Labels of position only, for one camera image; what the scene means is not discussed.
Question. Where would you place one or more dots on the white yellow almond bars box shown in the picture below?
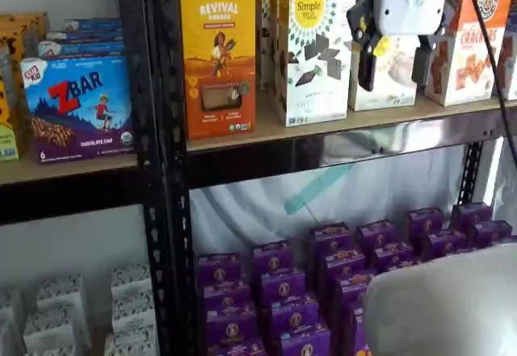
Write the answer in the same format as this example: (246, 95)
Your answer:
(396, 85)

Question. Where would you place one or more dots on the Simple Mills sweet thins box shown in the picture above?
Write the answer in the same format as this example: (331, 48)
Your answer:
(274, 29)
(319, 57)
(260, 17)

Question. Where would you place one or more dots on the yellow green snack box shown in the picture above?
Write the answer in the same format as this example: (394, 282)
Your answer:
(7, 142)

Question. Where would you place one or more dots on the wooden shelf board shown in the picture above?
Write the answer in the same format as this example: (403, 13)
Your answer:
(307, 132)
(81, 169)

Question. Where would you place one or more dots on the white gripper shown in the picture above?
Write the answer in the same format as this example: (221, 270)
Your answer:
(408, 1)

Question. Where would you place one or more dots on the white patterned small box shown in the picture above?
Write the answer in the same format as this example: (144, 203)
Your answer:
(133, 311)
(131, 342)
(48, 329)
(131, 281)
(60, 293)
(50, 352)

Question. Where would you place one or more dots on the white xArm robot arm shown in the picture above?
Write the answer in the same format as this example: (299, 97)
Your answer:
(444, 299)

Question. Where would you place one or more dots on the black metal shelf rack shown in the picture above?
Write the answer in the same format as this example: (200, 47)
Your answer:
(60, 198)
(250, 166)

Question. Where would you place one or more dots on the teal tape strip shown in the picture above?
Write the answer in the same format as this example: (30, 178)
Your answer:
(319, 188)

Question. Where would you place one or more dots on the orange Revival cracker box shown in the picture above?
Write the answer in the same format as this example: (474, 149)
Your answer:
(218, 65)

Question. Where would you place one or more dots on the blue purple Zbar box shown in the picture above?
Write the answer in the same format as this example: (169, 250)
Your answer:
(93, 23)
(85, 35)
(81, 49)
(76, 110)

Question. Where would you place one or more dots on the yellow chocolate chip box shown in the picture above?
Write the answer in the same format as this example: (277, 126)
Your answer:
(12, 53)
(20, 23)

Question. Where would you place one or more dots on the orange pretzel crackers box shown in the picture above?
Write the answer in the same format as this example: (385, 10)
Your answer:
(476, 61)

